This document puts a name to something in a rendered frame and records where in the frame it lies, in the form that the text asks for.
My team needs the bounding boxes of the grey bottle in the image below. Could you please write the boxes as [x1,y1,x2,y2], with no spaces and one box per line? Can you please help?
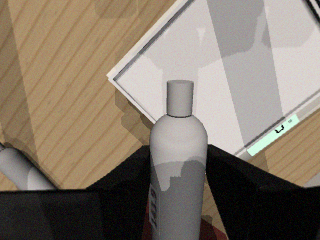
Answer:
[0,142,57,190]

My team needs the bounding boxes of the red open box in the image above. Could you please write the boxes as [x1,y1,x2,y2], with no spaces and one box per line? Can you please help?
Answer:
[141,194,228,240]

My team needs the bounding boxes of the grey co2 cylinder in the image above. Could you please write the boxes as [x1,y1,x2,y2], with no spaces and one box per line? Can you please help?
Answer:
[149,80,208,240]

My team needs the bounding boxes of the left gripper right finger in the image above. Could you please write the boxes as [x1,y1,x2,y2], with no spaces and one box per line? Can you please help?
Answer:
[205,144,320,240]

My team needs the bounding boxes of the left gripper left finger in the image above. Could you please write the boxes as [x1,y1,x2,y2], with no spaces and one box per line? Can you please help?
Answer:
[0,145,150,240]

